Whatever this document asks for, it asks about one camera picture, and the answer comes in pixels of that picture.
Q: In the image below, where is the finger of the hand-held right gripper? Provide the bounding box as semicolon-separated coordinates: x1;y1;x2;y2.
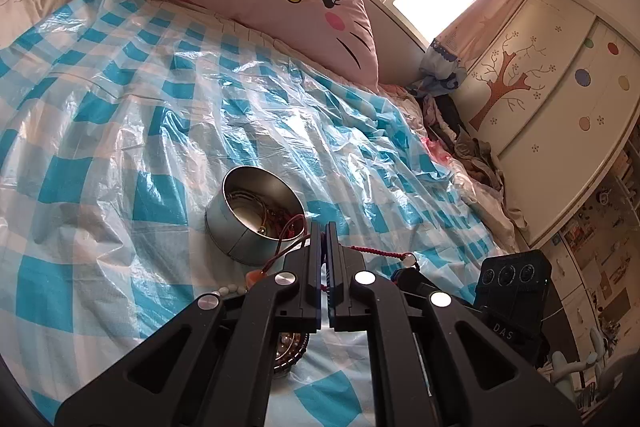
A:
391;268;481;315

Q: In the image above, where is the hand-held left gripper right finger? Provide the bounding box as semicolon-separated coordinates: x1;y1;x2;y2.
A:
327;222;583;427

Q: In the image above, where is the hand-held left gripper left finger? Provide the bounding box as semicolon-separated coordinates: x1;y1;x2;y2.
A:
55;221;327;427

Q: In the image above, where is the red bead bracelet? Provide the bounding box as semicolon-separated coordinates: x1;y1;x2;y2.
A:
260;216;423;270

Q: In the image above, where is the round metal tin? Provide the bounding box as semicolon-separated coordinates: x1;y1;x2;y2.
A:
205;166;308;267

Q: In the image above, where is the jewelry pile in tin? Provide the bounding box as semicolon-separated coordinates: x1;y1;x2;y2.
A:
225;189;302;241

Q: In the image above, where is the pale teal chair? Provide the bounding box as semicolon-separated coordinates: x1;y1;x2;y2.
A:
549;327;608;408

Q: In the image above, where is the cluttered shelf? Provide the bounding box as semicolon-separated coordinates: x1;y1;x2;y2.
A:
547;142;640;408

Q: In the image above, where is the pile of clothes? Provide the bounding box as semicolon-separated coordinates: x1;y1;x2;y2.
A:
407;82;507;194

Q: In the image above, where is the cream wardrobe with tree decal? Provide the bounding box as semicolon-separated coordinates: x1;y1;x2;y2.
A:
452;0;640;249

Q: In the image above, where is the blue checked plastic sheet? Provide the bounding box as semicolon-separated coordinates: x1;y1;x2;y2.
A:
0;0;507;427

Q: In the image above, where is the dark bead bracelet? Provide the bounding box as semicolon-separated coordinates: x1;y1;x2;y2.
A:
272;331;311;376

